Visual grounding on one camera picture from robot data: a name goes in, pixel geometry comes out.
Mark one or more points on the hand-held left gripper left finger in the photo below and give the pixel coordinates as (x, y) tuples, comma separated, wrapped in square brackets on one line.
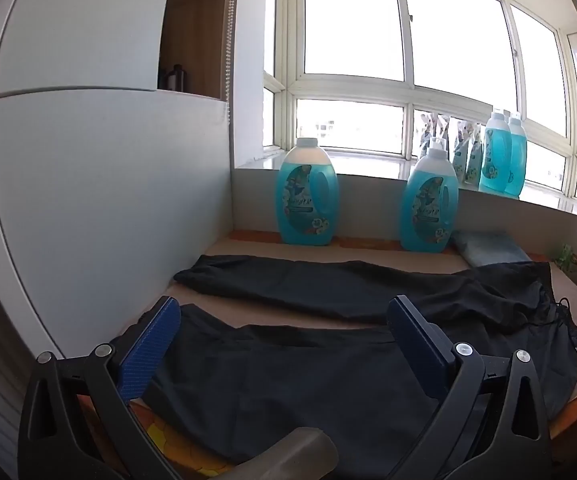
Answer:
[(151, 345)]

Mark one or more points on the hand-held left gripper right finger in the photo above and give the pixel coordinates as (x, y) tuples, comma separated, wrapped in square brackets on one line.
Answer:
[(418, 340)]

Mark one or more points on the black pants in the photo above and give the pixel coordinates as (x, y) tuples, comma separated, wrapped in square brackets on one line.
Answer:
[(318, 290)]

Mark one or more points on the folded blue jeans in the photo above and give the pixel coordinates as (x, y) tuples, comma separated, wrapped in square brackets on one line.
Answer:
[(488, 250)]

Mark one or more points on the blue detergent bottle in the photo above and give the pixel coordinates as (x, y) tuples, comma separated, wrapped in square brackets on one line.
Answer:
[(298, 200), (426, 205), (517, 160), (493, 160)]

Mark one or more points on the green tea carton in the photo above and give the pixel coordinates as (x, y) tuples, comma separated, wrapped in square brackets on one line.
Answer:
[(566, 255)]

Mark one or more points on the white windowsill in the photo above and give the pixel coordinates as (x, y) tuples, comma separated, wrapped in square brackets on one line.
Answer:
[(368, 165)]

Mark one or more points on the detergent refill pouch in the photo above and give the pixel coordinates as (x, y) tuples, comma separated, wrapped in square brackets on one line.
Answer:
[(475, 160), (461, 152), (424, 132)]

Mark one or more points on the white cabinet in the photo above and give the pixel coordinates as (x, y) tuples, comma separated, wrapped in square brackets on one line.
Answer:
[(93, 160)]

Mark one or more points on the dark thermos flask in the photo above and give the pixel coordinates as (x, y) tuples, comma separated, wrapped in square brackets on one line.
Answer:
[(176, 77)]

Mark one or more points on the white window frame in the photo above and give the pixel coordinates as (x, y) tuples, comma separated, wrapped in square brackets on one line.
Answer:
[(348, 91)]

